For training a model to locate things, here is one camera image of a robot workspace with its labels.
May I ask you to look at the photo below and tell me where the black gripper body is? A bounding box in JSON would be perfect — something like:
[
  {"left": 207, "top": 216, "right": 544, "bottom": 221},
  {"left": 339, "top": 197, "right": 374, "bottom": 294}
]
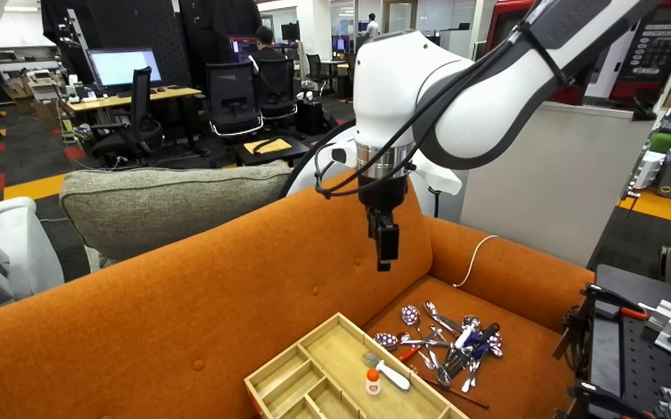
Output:
[{"left": 355, "top": 173, "right": 415, "bottom": 228}]

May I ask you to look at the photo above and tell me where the small orange white object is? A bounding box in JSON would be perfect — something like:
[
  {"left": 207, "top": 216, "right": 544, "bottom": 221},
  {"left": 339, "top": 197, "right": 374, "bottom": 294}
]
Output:
[{"left": 363, "top": 366, "right": 383, "bottom": 399}]

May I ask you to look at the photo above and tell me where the wooden compartment tray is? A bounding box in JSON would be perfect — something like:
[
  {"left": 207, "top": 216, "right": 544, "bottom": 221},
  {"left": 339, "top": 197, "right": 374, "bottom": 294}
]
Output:
[{"left": 241, "top": 313, "right": 471, "bottom": 419}]

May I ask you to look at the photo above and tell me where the orange fabric couch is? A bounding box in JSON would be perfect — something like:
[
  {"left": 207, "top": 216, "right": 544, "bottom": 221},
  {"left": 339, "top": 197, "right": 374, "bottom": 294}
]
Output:
[{"left": 0, "top": 182, "right": 599, "bottom": 419}]

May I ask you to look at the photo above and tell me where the white round table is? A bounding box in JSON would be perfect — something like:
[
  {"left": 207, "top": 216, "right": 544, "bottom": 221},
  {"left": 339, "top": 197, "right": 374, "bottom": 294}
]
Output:
[{"left": 281, "top": 126, "right": 363, "bottom": 197}]

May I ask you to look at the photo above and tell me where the black office chair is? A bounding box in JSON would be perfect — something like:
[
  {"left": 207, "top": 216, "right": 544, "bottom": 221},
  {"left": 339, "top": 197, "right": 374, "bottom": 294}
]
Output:
[
  {"left": 89, "top": 66, "right": 167, "bottom": 171},
  {"left": 203, "top": 59, "right": 268, "bottom": 142},
  {"left": 253, "top": 53, "right": 301, "bottom": 124}
]

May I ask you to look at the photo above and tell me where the plain metal spoon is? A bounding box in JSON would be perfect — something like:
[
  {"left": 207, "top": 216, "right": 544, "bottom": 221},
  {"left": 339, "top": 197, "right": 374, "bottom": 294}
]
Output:
[{"left": 458, "top": 358, "right": 483, "bottom": 395}]

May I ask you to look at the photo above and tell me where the thin red stick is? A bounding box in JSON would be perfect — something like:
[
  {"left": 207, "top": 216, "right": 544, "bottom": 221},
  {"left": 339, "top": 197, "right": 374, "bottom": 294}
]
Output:
[{"left": 423, "top": 374, "right": 494, "bottom": 413}]

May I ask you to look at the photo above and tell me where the background person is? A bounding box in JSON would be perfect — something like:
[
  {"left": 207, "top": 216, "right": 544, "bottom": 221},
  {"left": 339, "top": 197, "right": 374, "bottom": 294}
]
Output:
[{"left": 360, "top": 9, "right": 382, "bottom": 41}]

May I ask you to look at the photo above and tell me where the white cabinet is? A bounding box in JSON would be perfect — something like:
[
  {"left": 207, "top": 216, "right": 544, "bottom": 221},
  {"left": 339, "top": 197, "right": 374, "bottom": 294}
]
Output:
[{"left": 458, "top": 100, "right": 656, "bottom": 271}]

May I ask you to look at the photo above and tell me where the grey cushion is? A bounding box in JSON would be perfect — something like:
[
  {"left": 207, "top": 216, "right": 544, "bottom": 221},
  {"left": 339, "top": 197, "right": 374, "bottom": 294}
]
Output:
[{"left": 57, "top": 158, "right": 295, "bottom": 264}]

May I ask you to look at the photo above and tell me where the orange black clamp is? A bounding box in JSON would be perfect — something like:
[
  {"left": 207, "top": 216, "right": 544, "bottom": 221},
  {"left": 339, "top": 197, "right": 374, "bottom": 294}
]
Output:
[{"left": 579, "top": 281, "right": 651, "bottom": 325}]

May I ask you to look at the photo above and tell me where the dark robot table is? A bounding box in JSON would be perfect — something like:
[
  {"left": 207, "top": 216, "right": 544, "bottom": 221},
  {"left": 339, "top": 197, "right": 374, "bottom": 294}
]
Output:
[{"left": 553, "top": 264, "right": 671, "bottom": 419}]

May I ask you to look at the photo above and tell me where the wooden office desk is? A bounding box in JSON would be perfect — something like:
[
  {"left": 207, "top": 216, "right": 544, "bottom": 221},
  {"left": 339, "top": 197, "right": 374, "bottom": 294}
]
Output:
[{"left": 63, "top": 85, "right": 204, "bottom": 118}]

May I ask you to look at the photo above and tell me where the black perforated breadboard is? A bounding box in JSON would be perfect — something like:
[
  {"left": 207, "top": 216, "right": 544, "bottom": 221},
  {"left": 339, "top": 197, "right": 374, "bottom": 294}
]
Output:
[{"left": 582, "top": 299, "right": 671, "bottom": 419}]

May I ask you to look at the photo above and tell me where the computer monitor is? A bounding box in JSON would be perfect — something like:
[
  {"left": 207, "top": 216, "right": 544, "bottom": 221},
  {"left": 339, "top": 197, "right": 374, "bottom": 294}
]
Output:
[{"left": 86, "top": 47, "right": 165, "bottom": 94}]

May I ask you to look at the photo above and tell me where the light grey armchair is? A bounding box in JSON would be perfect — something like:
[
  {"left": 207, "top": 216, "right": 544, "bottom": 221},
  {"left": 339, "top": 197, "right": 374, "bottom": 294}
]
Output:
[{"left": 0, "top": 196, "right": 68, "bottom": 321}]

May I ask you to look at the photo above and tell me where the white cable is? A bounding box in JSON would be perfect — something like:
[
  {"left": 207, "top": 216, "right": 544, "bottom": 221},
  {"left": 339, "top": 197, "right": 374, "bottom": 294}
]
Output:
[{"left": 449, "top": 234, "right": 500, "bottom": 292}]

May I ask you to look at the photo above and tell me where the red handled utensil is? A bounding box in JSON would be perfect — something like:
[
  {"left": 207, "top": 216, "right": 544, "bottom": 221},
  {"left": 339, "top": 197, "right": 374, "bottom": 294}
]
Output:
[{"left": 394, "top": 344, "right": 425, "bottom": 366}]

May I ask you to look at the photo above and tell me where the white handled utensil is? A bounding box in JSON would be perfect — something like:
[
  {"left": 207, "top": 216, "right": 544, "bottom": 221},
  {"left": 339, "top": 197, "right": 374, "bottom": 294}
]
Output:
[{"left": 452, "top": 315, "right": 481, "bottom": 355}]

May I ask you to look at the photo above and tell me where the white handled knife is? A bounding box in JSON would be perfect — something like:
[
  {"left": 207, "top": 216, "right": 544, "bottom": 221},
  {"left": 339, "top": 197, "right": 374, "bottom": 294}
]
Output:
[{"left": 360, "top": 352, "right": 415, "bottom": 394}]

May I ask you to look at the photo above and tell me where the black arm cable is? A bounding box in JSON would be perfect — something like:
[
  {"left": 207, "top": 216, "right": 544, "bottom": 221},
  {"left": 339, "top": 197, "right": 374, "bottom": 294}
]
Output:
[{"left": 309, "top": 21, "right": 566, "bottom": 202}]

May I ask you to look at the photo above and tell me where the black handled utensil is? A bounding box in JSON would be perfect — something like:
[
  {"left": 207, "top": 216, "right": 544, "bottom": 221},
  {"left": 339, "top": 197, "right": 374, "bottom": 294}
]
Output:
[{"left": 439, "top": 323, "right": 502, "bottom": 380}]

